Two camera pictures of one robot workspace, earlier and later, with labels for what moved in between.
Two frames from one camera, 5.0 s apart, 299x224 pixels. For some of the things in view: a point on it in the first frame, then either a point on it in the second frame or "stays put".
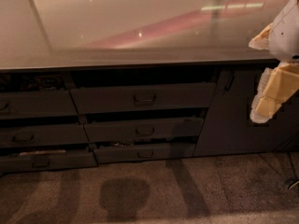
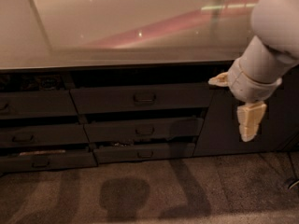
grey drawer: [36, 104] stays put
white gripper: [286, 36] to [246, 84]
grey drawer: [100, 130] stays put
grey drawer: [43, 134] stays put
